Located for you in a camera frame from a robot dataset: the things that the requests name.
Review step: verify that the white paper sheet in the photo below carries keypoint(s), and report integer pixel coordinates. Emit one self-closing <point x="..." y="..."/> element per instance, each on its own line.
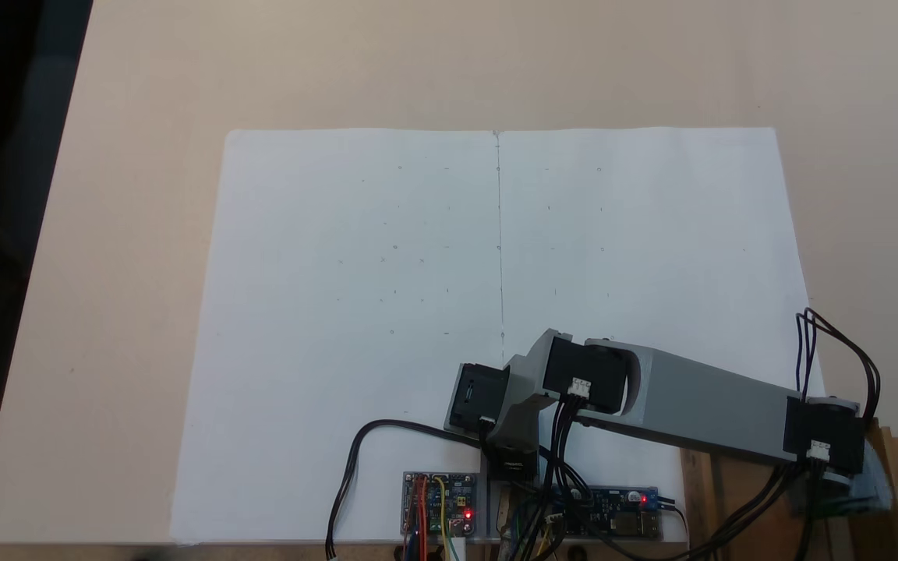
<point x="340" y="312"/>
<point x="652" y="234"/>

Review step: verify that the blue circuit board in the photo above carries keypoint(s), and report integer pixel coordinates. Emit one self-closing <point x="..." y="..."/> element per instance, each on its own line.
<point x="613" y="514"/>

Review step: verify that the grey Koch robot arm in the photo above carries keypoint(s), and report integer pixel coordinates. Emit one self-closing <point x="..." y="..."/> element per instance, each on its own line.
<point x="714" y="413"/>

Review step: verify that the brown cardboard box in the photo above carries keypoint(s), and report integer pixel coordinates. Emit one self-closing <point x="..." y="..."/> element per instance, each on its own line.
<point x="737" y="499"/>

